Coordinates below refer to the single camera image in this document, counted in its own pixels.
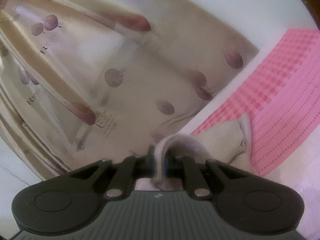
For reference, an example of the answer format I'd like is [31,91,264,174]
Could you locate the pink checked bed sheet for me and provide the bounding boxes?
[191,29,319,176]

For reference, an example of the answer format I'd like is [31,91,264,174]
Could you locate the small beige cloth garment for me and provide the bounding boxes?
[135,113,253,190]

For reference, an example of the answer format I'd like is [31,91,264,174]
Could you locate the beige leaf-print curtain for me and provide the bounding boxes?
[1,0,259,179]

